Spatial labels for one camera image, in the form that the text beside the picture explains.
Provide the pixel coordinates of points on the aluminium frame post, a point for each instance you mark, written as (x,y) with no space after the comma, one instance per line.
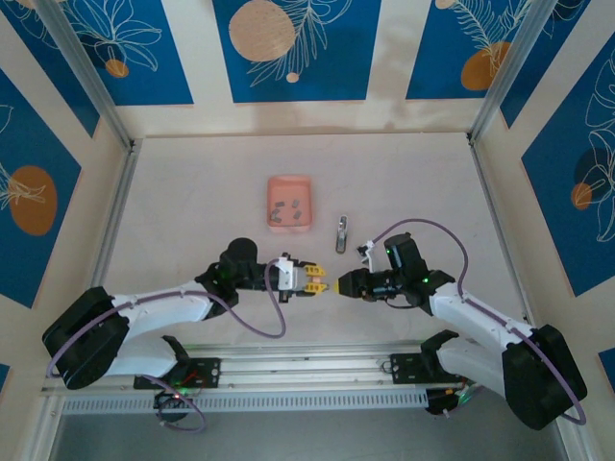
(506,72)
(91,81)

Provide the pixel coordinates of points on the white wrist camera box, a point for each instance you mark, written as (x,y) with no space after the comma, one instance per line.
(286,274)
(369,249)

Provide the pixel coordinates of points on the pink plastic tray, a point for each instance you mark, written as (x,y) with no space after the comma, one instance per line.
(290,189)

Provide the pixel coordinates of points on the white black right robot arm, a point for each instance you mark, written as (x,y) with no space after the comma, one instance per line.
(480,317)

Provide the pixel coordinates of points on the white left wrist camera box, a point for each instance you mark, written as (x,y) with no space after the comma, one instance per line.
(286,274)

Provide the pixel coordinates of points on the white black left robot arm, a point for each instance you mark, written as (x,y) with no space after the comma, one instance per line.
(158,307)

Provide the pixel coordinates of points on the black controller board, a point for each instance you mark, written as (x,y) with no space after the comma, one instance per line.
(173,401)
(447,403)

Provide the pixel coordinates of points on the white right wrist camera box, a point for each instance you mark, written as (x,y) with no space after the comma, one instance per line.
(369,249)

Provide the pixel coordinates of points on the aluminium table edge rail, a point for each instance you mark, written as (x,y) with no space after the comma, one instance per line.
(481,168)
(127,173)

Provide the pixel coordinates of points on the silver metal staple magazine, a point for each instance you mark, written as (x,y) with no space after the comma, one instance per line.
(341,237)

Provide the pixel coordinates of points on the blue floral wall poster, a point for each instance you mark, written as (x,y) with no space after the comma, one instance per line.
(336,72)
(432,57)
(43,67)
(158,72)
(567,48)
(552,216)
(4,377)
(29,158)
(607,362)

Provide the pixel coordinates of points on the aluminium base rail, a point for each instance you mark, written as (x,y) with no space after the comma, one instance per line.
(307,370)

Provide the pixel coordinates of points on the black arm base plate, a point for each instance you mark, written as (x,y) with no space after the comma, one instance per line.
(406,370)
(211,372)

